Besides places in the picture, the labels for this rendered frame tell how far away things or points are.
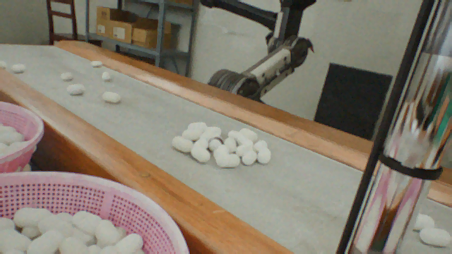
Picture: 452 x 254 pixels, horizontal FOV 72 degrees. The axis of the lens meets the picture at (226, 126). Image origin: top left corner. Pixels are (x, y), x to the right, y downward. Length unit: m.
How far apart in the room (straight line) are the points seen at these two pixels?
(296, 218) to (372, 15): 2.18
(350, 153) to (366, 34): 1.93
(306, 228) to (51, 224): 0.26
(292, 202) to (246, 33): 2.49
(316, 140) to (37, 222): 0.46
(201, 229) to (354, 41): 2.28
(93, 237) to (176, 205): 0.08
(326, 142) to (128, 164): 0.37
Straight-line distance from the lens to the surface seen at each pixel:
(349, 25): 2.52
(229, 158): 0.46
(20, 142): 0.52
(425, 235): 0.44
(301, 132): 0.63
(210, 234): 0.30
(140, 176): 0.37
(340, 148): 0.60
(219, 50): 2.99
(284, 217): 0.39
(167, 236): 0.30
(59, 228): 0.34
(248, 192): 0.42
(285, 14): 1.14
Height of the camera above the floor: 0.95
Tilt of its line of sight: 19 degrees down
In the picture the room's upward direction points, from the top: 10 degrees clockwise
